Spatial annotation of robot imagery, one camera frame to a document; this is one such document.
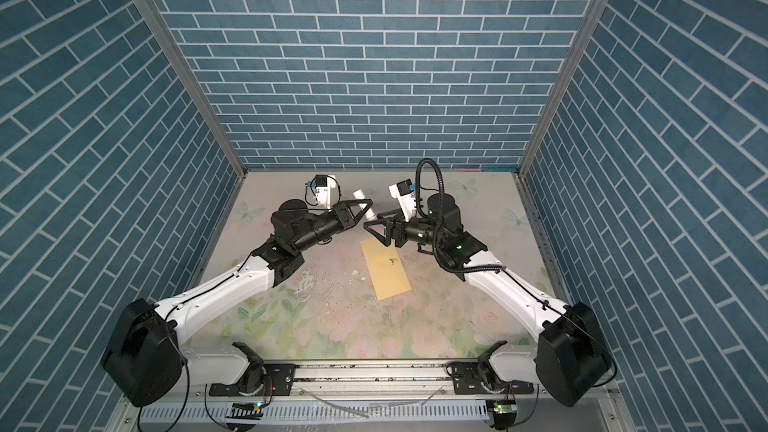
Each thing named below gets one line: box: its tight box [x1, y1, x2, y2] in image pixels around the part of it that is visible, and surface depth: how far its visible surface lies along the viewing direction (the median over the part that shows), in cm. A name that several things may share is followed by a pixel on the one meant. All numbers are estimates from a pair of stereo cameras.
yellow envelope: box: [360, 238, 412, 301], surface depth 96 cm
